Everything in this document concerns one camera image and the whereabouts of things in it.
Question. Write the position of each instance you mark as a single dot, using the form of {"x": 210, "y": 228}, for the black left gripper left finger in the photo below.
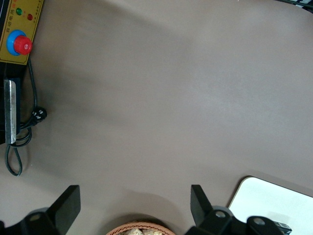
{"x": 66, "y": 208}

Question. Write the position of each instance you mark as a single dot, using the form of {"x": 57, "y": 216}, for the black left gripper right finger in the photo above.
{"x": 201, "y": 210}

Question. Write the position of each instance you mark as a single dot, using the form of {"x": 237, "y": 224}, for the cream plastic serving tray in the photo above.
{"x": 269, "y": 200}

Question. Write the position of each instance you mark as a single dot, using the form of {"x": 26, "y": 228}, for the round brown wicker basket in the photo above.
{"x": 117, "y": 228}

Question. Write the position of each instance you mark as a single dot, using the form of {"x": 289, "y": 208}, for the small black chocolate box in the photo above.
{"x": 283, "y": 228}

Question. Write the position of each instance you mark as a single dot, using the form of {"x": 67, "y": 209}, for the brown table cover sheet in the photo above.
{"x": 156, "y": 98}

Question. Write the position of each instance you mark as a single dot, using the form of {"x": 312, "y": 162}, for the yellow emergency stop box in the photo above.
{"x": 14, "y": 24}

